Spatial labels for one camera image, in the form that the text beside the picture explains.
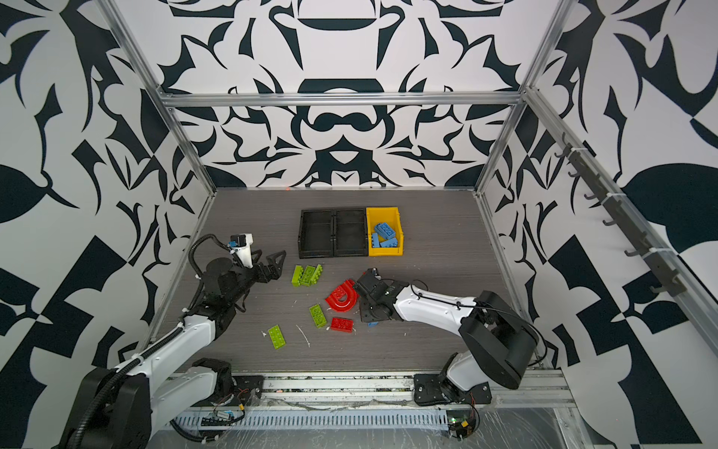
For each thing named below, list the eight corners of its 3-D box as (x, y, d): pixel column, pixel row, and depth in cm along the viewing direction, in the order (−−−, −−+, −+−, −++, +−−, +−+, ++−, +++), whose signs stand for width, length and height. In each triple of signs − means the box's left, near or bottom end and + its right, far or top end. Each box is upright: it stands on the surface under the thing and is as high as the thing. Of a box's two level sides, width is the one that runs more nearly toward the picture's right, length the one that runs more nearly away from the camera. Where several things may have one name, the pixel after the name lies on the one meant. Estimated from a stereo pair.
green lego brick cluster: (292, 286, 95) (290, 283, 92) (295, 268, 99) (294, 264, 97) (321, 286, 95) (320, 283, 93) (323, 268, 99) (322, 264, 97)
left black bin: (298, 261, 101) (294, 249, 94) (304, 222, 112) (301, 208, 106) (332, 262, 101) (331, 249, 95) (335, 222, 112) (334, 209, 106)
